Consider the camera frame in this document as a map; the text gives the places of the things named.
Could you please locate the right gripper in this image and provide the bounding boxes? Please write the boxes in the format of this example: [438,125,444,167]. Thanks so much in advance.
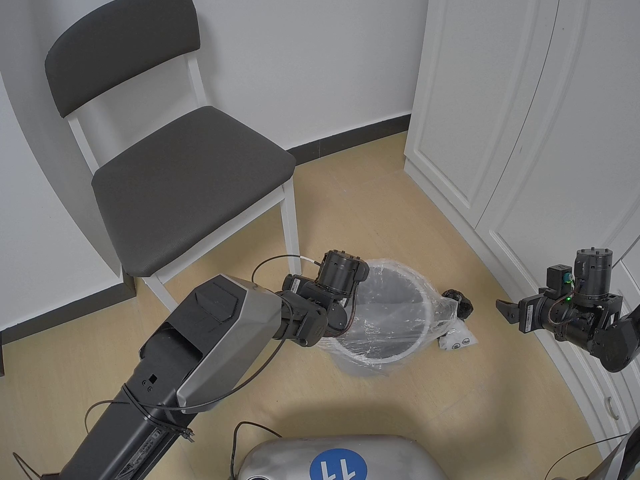
[517,292,573,339]

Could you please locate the crumpled black plastic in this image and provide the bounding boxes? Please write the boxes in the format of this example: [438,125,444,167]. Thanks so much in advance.
[442,288,475,319]

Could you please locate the white wardrobe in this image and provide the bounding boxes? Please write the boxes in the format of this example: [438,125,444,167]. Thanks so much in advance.
[402,0,640,461]

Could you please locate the white printed wrapper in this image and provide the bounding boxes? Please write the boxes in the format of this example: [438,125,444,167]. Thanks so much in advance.
[437,317,479,352]

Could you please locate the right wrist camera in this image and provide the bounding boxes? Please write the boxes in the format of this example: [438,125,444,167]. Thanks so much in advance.
[545,264,574,300]

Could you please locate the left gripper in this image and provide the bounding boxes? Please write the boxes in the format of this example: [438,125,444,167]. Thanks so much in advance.
[282,273,324,300]

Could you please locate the white trash bin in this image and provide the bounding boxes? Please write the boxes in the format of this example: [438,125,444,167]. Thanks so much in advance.
[325,263,432,376]

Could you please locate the clear plastic bag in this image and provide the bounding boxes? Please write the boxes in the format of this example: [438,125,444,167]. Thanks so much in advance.
[317,257,462,380]

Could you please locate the grey white chair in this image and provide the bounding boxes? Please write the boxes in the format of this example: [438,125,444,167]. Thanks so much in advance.
[44,0,301,314]

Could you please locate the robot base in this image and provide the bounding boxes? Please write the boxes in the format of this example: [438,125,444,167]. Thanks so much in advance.
[240,435,448,480]

